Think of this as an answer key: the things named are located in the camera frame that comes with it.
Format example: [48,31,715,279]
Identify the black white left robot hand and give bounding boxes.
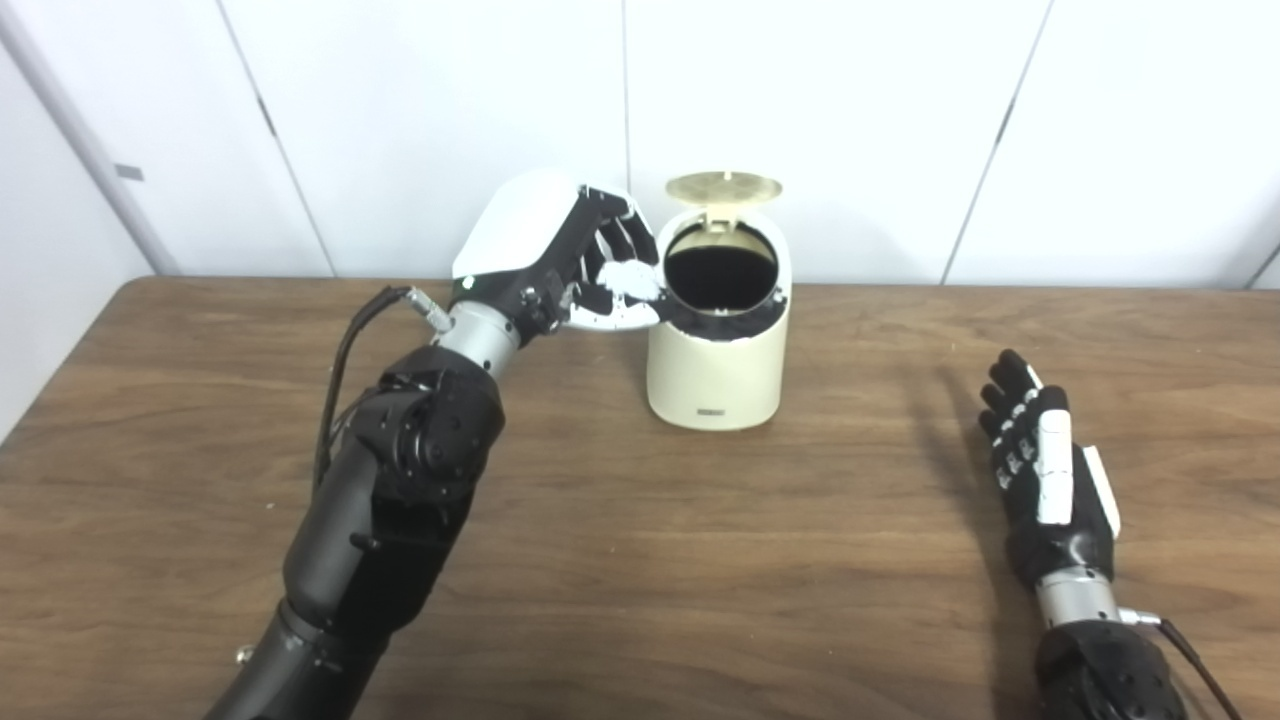
[450,168,666,341]

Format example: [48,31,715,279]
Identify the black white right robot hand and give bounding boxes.
[978,349,1123,593]

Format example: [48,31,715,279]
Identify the white paper ball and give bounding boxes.
[596,258,664,306]

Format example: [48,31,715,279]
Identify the cream round bin lid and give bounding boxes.
[665,171,783,233]

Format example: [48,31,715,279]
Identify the cream-colored bin body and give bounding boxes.
[646,205,793,433]

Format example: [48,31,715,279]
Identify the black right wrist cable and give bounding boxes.
[1118,608,1246,720]

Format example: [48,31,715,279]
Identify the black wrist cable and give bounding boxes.
[313,285,456,491]
[1118,608,1246,720]

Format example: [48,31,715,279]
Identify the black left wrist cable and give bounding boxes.
[313,285,456,491]

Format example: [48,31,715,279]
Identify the gray wall corner strip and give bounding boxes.
[0,0,181,278]

